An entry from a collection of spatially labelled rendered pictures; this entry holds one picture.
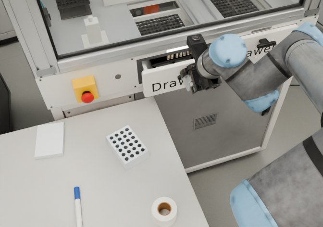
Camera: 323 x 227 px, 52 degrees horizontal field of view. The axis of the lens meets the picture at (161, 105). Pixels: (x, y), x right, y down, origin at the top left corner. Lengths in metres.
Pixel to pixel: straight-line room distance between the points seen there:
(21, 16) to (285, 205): 0.79
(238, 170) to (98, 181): 1.08
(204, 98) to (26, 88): 1.47
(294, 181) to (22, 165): 0.89
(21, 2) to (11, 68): 1.80
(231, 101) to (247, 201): 1.08
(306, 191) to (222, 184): 1.50
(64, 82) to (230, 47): 0.59
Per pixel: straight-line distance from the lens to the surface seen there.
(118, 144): 1.06
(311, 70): 0.61
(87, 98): 1.09
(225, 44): 0.75
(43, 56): 1.05
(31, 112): 2.35
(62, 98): 1.18
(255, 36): 1.25
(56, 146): 1.13
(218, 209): 1.83
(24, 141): 1.20
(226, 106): 1.51
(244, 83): 0.77
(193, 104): 1.41
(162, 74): 1.09
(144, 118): 1.16
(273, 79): 0.77
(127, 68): 1.13
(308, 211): 0.42
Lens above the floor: 1.66
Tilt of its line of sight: 49 degrees down
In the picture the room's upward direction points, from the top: 2 degrees counter-clockwise
